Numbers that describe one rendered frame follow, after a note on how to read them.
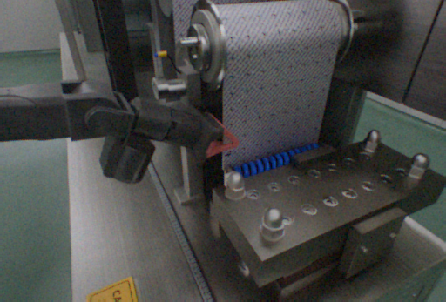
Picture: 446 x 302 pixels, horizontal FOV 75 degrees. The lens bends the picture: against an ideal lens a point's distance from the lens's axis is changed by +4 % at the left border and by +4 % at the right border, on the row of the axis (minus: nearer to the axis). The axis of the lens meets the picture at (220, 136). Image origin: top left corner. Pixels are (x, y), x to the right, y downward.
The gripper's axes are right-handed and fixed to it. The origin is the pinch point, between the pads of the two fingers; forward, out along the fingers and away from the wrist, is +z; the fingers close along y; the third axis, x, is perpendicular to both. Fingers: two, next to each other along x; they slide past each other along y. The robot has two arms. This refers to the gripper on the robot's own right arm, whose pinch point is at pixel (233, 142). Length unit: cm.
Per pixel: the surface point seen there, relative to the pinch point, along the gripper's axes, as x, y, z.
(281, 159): 0.2, 3.3, 10.3
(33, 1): -56, -556, -44
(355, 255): -5.3, 22.0, 14.8
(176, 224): -22.0, -2.6, -1.5
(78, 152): -30, -41, -16
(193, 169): -11.3, -7.8, 0.0
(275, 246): -6.6, 18.9, -0.2
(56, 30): -87, -556, -6
